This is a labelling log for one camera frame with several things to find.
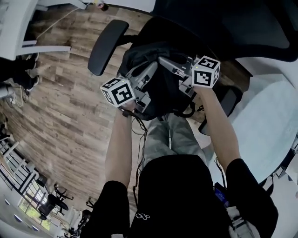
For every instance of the person's grey trousers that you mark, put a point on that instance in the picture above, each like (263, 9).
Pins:
(167, 137)

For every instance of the black bag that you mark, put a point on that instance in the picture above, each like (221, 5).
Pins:
(163, 93)

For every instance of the person's left forearm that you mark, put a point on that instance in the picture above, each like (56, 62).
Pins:
(121, 144)

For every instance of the person's black t-shirt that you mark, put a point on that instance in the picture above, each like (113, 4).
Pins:
(172, 200)

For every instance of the black-framed shelving rack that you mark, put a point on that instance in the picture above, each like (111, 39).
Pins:
(16, 167)

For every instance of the black office chair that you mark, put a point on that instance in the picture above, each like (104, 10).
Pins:
(107, 46)

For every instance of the small black swivel chair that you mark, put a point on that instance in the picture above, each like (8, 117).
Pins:
(53, 204)

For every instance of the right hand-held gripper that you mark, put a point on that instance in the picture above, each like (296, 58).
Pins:
(205, 74)

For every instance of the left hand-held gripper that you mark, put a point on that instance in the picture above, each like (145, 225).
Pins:
(117, 92)

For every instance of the white round table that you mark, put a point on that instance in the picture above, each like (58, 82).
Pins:
(267, 125)

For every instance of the person's light grey shoe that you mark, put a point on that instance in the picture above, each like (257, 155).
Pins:
(237, 222)

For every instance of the person's right forearm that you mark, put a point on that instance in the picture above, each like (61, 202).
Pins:
(218, 125)

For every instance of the white desk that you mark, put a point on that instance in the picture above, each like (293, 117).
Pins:
(16, 28)

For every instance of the blue-lit black device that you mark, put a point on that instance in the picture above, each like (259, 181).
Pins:
(220, 194)

